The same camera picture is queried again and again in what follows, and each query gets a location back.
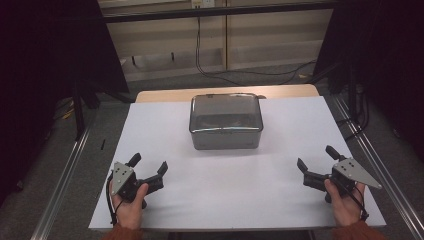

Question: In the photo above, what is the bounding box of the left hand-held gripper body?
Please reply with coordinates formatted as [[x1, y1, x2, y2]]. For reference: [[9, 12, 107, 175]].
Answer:
[[110, 161, 148, 204]]

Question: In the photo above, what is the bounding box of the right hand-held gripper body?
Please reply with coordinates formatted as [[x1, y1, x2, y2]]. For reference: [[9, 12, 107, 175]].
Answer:
[[328, 157, 383, 204]]

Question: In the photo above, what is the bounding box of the grey transparent hinged box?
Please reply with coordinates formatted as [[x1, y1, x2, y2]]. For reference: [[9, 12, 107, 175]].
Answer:
[[188, 92, 265, 151]]

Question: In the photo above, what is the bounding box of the person's left hand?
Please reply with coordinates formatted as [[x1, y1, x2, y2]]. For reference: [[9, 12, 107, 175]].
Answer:
[[109, 182, 150, 231]]

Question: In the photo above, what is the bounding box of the person's right hand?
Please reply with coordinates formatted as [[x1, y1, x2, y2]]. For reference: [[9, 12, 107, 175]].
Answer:
[[323, 178, 367, 228]]

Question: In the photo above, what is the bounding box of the white table sheet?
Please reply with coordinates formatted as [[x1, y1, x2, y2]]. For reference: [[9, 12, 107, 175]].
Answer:
[[88, 95, 387, 232]]

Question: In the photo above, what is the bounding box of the black metal stand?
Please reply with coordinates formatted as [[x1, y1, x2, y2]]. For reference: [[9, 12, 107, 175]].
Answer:
[[71, 79, 87, 142]]

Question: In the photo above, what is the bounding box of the black curtain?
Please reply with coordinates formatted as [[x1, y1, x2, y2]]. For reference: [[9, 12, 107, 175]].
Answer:
[[0, 0, 130, 208], [313, 0, 424, 163]]

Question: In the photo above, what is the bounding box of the left hand-held gripper cable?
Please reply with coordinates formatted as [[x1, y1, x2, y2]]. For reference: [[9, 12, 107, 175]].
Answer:
[[105, 173, 122, 226]]

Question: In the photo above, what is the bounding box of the hand-held gripper cable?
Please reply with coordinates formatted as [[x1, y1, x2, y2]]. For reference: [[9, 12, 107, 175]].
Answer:
[[105, 173, 122, 226], [333, 179, 370, 222]]

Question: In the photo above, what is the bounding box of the aluminium rail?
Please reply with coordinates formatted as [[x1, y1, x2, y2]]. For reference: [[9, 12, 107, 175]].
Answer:
[[29, 109, 95, 240], [331, 94, 424, 240]]

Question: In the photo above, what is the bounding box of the right hand-held gripper cable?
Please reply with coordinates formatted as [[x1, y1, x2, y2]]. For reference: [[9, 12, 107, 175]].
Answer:
[[333, 179, 370, 222]]

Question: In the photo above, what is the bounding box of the bundle of black cables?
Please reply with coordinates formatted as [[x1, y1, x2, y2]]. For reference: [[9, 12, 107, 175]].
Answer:
[[336, 84, 370, 143]]

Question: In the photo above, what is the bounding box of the black power cable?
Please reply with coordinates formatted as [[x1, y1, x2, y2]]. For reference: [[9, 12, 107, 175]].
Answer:
[[194, 16, 318, 86]]

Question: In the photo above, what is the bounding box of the white wall socket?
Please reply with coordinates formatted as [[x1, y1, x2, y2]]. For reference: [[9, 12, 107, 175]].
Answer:
[[191, 0, 216, 10]]

